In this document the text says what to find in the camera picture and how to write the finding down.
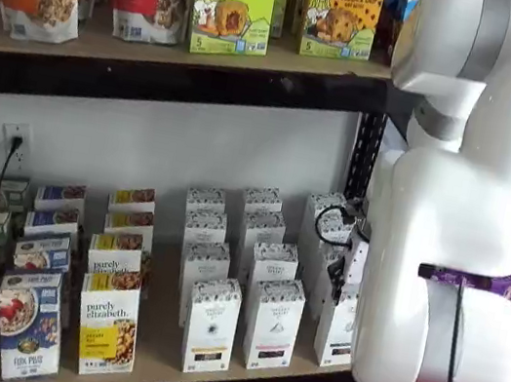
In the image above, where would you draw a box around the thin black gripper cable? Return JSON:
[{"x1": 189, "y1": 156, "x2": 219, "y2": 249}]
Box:
[{"x1": 310, "y1": 200, "x2": 365, "y2": 249}]

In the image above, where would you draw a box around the white tea box green strip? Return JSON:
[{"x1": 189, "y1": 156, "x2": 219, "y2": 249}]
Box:
[{"x1": 309, "y1": 285, "x2": 366, "y2": 374}]

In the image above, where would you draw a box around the blue flax plus oatmeal box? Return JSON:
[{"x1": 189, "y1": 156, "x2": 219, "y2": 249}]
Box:
[
  {"x1": 0, "y1": 261, "x2": 78, "y2": 382},
  {"x1": 33, "y1": 176, "x2": 90, "y2": 218},
  {"x1": 11, "y1": 224, "x2": 78, "y2": 281},
  {"x1": 22, "y1": 200, "x2": 86, "y2": 243}
]

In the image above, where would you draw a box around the blue brown snack box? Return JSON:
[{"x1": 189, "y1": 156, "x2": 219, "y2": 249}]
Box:
[{"x1": 371, "y1": 0, "x2": 409, "y2": 69}]

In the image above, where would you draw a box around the white tea box yellow strip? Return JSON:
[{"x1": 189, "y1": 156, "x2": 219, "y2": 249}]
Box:
[{"x1": 177, "y1": 270, "x2": 248, "y2": 382}]

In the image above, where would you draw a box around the white patterned-top tea box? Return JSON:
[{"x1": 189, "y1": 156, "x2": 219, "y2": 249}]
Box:
[
  {"x1": 234, "y1": 206, "x2": 290, "y2": 276},
  {"x1": 298, "y1": 186, "x2": 351, "y2": 248},
  {"x1": 170, "y1": 235, "x2": 235, "y2": 335},
  {"x1": 238, "y1": 182, "x2": 286, "y2": 222},
  {"x1": 181, "y1": 182, "x2": 230, "y2": 219},
  {"x1": 244, "y1": 237, "x2": 303, "y2": 308},
  {"x1": 306, "y1": 235, "x2": 353, "y2": 324},
  {"x1": 180, "y1": 206, "x2": 231, "y2": 251},
  {"x1": 305, "y1": 208, "x2": 357, "y2": 268}
]

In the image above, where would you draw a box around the wooden shelf board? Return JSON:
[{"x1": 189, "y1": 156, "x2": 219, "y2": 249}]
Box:
[
  {"x1": 0, "y1": 170, "x2": 380, "y2": 382},
  {"x1": 0, "y1": 0, "x2": 398, "y2": 124}
]

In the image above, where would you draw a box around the white wall outlet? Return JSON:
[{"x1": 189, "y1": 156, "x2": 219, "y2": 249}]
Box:
[{"x1": 0, "y1": 119, "x2": 36, "y2": 172}]

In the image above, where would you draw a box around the white dotted gripper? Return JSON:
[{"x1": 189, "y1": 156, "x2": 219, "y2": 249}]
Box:
[{"x1": 320, "y1": 232, "x2": 372, "y2": 313}]

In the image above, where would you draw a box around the white tea box pink strip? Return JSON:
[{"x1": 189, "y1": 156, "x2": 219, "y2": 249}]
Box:
[{"x1": 237, "y1": 271, "x2": 311, "y2": 379}]

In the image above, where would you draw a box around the black metal shelving rack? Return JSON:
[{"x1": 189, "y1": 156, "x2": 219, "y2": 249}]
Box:
[{"x1": 0, "y1": 0, "x2": 511, "y2": 382}]

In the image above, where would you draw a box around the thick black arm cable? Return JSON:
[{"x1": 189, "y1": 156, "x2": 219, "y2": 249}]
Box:
[{"x1": 398, "y1": 261, "x2": 479, "y2": 382}]

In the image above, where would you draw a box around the white yellow Purely Elizabeth box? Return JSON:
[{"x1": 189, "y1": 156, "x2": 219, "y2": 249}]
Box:
[
  {"x1": 105, "y1": 180, "x2": 160, "y2": 220},
  {"x1": 101, "y1": 204, "x2": 159, "y2": 245},
  {"x1": 84, "y1": 225, "x2": 152, "y2": 282},
  {"x1": 66, "y1": 261, "x2": 153, "y2": 382}
]

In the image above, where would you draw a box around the black power cord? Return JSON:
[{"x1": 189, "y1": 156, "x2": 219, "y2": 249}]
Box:
[{"x1": 0, "y1": 133, "x2": 26, "y2": 211}]

